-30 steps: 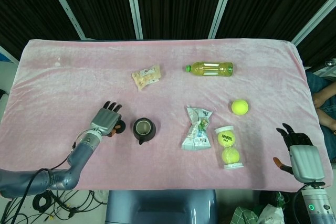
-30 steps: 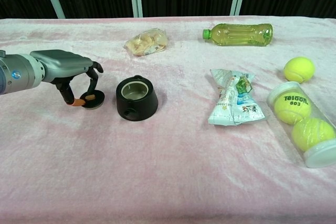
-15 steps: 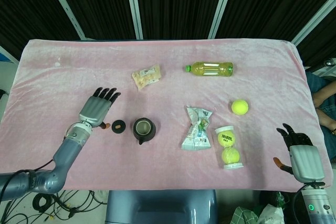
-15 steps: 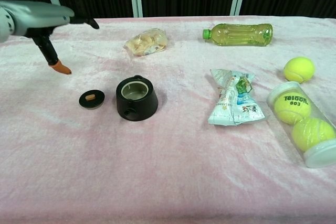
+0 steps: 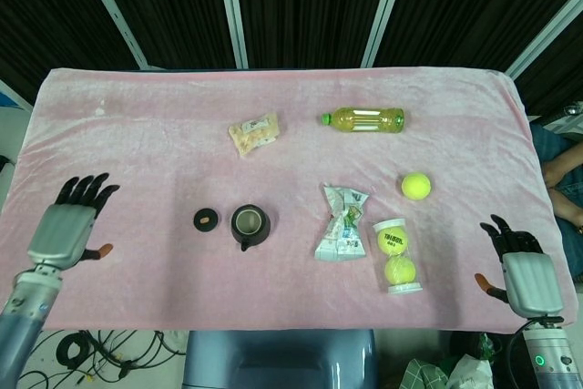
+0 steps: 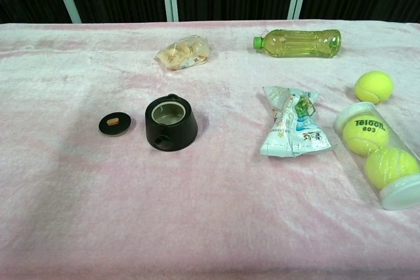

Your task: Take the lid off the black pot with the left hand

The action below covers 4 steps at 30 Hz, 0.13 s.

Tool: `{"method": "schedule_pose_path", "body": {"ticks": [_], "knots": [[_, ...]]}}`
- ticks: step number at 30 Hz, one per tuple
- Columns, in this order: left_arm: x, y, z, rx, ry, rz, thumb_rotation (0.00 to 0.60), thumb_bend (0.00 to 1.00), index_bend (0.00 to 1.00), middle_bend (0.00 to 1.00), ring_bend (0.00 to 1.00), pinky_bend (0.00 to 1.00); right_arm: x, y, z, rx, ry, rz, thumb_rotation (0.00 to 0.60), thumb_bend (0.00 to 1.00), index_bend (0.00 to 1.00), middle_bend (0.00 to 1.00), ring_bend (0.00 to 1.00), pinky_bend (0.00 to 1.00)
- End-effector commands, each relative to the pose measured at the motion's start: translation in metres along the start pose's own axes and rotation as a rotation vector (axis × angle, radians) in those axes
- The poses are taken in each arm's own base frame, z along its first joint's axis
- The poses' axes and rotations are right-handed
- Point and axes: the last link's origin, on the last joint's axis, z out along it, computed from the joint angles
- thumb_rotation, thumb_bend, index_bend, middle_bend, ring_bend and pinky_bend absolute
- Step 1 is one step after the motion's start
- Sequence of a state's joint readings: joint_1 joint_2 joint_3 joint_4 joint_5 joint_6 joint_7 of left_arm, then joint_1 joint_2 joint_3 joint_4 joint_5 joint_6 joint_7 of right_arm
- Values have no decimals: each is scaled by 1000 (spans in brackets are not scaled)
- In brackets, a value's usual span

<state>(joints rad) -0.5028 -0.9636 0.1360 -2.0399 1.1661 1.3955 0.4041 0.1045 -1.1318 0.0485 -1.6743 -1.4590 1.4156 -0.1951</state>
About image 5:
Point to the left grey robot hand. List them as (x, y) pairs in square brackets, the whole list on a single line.
[(61, 232)]

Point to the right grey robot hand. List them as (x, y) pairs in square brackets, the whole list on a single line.
[(533, 279)]

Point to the black teapot lid orange knob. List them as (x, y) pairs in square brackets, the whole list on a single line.
[(205, 220)]

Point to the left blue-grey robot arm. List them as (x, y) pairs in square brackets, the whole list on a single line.
[(23, 311)]

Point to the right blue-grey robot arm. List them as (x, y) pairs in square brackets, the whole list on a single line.
[(549, 357)]

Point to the black teapot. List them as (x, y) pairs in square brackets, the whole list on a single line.
[(264, 225)]

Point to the white plastic bag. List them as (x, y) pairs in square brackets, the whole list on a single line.
[(469, 373)]

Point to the person in blue jeans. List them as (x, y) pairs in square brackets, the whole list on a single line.
[(562, 170)]

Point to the clear tennis ball tube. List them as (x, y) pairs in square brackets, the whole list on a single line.
[(403, 289)]

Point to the pink fleece table cloth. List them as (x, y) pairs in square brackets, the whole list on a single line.
[(159, 143)]

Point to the plain yellow tennis ball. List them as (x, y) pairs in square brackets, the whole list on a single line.
[(400, 270)]

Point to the green checked bag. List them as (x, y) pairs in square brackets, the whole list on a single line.
[(423, 375)]

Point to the yellow tennis ball with print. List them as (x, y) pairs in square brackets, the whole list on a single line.
[(392, 239)]

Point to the loose yellow tennis ball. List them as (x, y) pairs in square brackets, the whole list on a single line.
[(416, 186)]

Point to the crumpled white snack package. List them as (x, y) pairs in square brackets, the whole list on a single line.
[(344, 225)]

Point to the clear bag of crackers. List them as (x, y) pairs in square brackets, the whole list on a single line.
[(254, 133)]

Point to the green tea plastic bottle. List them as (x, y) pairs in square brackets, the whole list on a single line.
[(364, 120)]

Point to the blue-grey robot torso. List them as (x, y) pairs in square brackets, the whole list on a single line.
[(278, 357)]

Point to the black pleated curtain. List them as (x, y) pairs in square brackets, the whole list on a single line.
[(309, 2)]

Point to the white frame post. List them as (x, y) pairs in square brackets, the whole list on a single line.
[(546, 29), (114, 11), (385, 11), (233, 11)]

